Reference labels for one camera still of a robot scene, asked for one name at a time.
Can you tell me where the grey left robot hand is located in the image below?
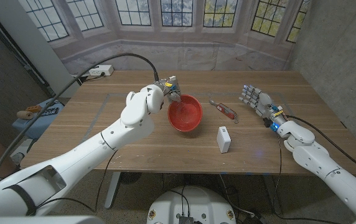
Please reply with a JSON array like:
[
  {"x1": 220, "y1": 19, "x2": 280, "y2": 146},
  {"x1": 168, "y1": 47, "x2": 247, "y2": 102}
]
[{"x1": 154, "y1": 75, "x2": 182, "y2": 103}]

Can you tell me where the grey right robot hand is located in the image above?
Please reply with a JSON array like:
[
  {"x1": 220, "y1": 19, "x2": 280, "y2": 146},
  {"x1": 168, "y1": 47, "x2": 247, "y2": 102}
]
[{"x1": 238, "y1": 84, "x2": 286, "y2": 131}]

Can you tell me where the red speckled bowl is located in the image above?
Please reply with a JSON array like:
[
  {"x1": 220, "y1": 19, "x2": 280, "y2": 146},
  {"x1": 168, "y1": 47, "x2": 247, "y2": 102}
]
[{"x1": 167, "y1": 94, "x2": 204, "y2": 133}]

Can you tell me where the red Swiss knife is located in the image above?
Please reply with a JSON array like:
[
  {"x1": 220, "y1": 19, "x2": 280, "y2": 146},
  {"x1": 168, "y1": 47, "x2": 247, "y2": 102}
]
[{"x1": 208, "y1": 98, "x2": 240, "y2": 124}]

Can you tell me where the white cuboid box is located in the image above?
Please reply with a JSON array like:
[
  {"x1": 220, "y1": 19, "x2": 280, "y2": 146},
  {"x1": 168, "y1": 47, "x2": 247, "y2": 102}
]
[{"x1": 216, "y1": 126, "x2": 232, "y2": 154}]

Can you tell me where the printed window backdrop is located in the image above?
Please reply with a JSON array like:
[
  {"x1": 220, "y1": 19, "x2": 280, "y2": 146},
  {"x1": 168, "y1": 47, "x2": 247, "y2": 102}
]
[{"x1": 17, "y1": 0, "x2": 311, "y2": 75}]

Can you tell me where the white power strip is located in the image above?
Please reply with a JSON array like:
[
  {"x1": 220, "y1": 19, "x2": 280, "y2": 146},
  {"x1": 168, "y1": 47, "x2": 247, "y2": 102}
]
[{"x1": 88, "y1": 64, "x2": 115, "y2": 77}]

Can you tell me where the dark grey table leg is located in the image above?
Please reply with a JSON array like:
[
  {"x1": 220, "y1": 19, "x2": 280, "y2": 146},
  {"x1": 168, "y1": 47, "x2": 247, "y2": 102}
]
[{"x1": 260, "y1": 174, "x2": 283, "y2": 215}]

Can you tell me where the black round fan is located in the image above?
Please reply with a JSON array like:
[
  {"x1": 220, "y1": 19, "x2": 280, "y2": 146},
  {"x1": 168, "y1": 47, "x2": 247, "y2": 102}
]
[{"x1": 120, "y1": 172, "x2": 143, "y2": 185}]

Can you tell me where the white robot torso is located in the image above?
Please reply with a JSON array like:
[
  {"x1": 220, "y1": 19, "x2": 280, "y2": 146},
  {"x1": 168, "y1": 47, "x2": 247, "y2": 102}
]
[{"x1": 146, "y1": 185, "x2": 237, "y2": 224}]

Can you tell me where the light grey table leg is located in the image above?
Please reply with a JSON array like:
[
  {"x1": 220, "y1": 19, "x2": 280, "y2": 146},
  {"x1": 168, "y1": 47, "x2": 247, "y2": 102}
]
[{"x1": 105, "y1": 172, "x2": 122, "y2": 210}]

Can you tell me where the black flat device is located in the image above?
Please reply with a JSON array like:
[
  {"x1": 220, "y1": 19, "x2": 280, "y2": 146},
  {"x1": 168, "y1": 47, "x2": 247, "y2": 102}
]
[{"x1": 36, "y1": 107, "x2": 60, "y2": 118}]

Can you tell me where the blue covered stool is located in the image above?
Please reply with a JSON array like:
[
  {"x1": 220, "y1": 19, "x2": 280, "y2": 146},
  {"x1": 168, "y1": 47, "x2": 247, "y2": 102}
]
[{"x1": 12, "y1": 98, "x2": 65, "y2": 140}]

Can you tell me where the tan twine roll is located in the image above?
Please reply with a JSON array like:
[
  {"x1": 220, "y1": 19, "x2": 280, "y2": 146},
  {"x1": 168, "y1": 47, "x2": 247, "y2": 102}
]
[{"x1": 16, "y1": 110, "x2": 34, "y2": 121}]

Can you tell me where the grey sneaker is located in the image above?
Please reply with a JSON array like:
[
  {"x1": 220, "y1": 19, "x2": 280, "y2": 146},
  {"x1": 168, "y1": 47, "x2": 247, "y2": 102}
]
[{"x1": 8, "y1": 151, "x2": 26, "y2": 167}]

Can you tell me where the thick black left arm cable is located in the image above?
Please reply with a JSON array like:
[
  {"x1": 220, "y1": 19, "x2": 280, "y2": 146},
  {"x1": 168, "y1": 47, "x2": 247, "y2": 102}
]
[{"x1": 0, "y1": 52, "x2": 161, "y2": 194}]

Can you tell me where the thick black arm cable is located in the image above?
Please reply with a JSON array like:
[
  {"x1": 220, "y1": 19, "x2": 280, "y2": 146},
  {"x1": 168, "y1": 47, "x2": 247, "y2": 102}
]
[
  {"x1": 0, "y1": 52, "x2": 161, "y2": 194},
  {"x1": 284, "y1": 114, "x2": 356, "y2": 179}
]

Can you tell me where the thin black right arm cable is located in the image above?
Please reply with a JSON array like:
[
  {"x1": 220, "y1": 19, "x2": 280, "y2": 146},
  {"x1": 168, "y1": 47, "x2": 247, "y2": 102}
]
[{"x1": 271, "y1": 135, "x2": 344, "y2": 224}]

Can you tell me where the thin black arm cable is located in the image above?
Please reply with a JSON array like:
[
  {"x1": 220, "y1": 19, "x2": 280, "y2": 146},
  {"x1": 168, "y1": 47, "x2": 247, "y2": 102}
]
[
  {"x1": 271, "y1": 135, "x2": 344, "y2": 224},
  {"x1": 34, "y1": 149, "x2": 118, "y2": 215}
]

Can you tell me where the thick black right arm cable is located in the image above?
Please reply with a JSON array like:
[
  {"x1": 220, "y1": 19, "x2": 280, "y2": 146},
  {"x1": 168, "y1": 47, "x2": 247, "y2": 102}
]
[{"x1": 284, "y1": 114, "x2": 356, "y2": 179}]

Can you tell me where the black power strip cable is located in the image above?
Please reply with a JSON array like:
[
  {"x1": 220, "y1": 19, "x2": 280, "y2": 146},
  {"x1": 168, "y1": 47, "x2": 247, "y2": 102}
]
[{"x1": 81, "y1": 72, "x2": 106, "y2": 83}]

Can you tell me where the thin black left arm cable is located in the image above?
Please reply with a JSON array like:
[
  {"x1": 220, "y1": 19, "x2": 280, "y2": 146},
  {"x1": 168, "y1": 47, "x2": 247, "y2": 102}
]
[{"x1": 34, "y1": 149, "x2": 118, "y2": 215}]

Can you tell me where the black torso cable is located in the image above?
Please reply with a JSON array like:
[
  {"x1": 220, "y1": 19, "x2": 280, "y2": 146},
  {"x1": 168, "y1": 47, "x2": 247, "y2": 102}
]
[{"x1": 167, "y1": 185, "x2": 192, "y2": 218}]

